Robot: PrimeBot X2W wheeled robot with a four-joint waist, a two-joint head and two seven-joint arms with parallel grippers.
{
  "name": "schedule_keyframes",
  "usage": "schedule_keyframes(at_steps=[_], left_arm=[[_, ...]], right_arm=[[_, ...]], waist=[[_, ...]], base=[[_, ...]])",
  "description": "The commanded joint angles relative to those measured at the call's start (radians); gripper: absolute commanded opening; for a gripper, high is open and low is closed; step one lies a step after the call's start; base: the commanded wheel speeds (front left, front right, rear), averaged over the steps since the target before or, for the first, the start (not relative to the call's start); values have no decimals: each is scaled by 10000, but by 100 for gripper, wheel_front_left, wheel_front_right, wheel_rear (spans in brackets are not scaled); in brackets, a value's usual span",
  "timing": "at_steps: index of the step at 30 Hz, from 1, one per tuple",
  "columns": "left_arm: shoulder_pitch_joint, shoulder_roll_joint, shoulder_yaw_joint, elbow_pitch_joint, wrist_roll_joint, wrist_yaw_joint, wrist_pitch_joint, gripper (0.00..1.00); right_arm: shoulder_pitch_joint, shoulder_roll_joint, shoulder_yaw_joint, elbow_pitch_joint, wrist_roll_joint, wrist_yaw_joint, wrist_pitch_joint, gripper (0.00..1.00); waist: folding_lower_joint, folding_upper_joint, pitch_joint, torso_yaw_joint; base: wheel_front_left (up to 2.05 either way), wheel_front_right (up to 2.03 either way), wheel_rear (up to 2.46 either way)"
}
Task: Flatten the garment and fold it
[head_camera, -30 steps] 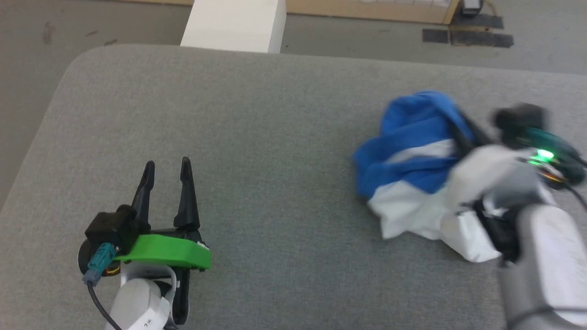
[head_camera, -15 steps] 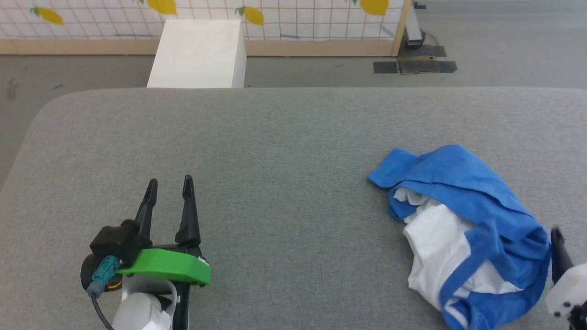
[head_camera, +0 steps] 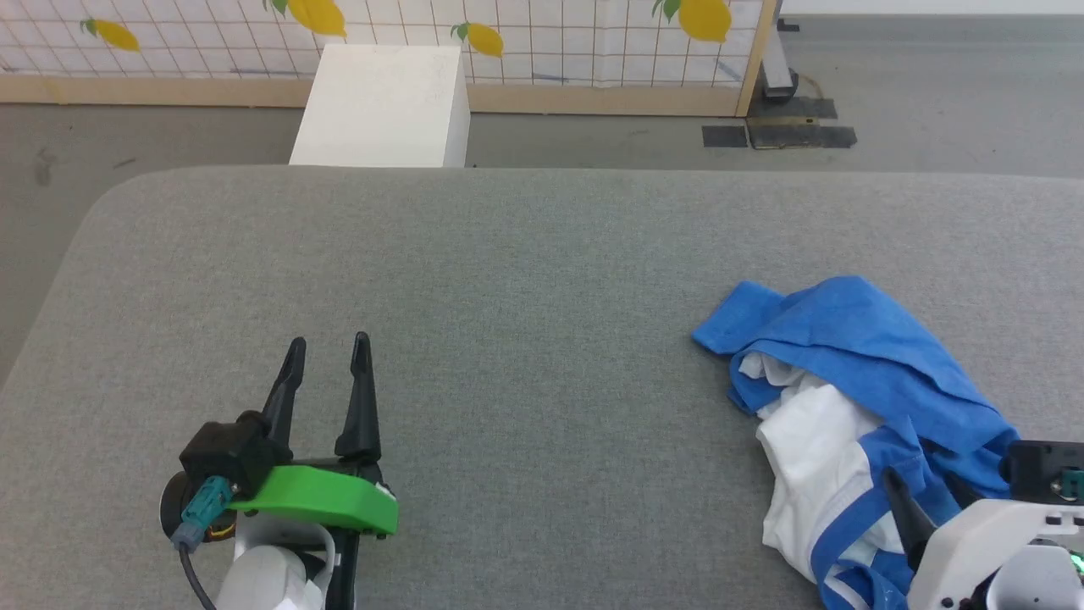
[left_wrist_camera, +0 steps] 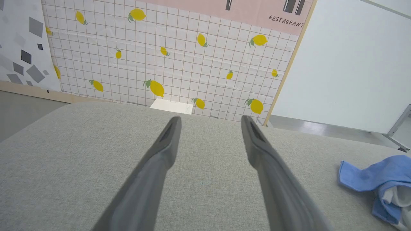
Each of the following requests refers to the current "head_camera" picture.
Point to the large black floor tape patch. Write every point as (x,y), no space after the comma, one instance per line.
(800,127)

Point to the grey metal stand foot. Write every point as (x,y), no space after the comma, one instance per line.
(775,72)

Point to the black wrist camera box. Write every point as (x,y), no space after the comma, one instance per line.
(1037,470)
(229,453)

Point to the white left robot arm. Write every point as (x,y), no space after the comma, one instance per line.
(267,572)

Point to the blue and white t-shirt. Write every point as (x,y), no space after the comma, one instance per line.
(847,407)

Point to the white box pedestal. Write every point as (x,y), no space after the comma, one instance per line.
(385,106)

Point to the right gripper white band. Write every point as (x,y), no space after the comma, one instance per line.
(974,542)

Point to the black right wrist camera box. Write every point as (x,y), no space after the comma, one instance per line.
(1037,470)

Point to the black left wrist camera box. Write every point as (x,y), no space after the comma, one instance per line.
(229,453)

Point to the small black floor tape patch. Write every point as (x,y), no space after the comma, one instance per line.
(725,136)

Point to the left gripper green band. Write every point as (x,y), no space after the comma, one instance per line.
(330,500)

